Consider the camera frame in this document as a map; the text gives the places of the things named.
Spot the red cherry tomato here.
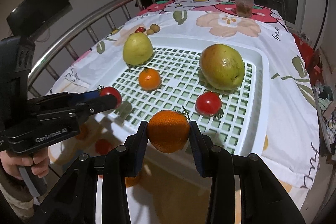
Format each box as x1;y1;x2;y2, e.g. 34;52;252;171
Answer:
100;86;122;108
94;139;113;155

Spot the mandarin orange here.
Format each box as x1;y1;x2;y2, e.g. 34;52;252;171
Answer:
147;110;190;153
125;171;142;188

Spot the person's left hand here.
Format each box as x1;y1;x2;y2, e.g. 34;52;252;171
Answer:
1;148;50;180

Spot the metal bed railing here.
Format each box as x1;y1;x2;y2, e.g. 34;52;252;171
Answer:
26;0;156;98

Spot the white plastic grid tray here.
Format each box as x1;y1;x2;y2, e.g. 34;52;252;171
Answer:
95;36;269;156

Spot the cherry tomato in tray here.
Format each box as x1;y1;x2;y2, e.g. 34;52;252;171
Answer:
195;92;222;117

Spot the small mandarin in tray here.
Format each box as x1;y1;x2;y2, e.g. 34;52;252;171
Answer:
138;68;161;91

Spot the yellow-green pear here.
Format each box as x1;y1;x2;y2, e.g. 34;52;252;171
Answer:
122;33;153;66

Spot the floral printed tablecloth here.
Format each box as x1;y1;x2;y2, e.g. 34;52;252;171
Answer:
45;0;322;224

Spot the cherry tomato near longans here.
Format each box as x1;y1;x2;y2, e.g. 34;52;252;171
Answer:
135;26;146;33

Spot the brown longan fruit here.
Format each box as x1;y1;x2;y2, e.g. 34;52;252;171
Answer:
146;29;154;35
150;24;160;33

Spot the green-red mango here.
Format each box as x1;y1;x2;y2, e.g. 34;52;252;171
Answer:
199;44;245;90

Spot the pile of clothes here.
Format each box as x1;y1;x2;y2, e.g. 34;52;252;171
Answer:
313;80;335;156

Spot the red box on floor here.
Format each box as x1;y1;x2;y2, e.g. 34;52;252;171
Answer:
292;34;314;60

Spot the translucent plastic cup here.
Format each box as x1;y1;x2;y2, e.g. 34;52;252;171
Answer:
235;0;254;18

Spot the wall-mounted black television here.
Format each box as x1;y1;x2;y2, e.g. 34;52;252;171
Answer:
6;0;72;37

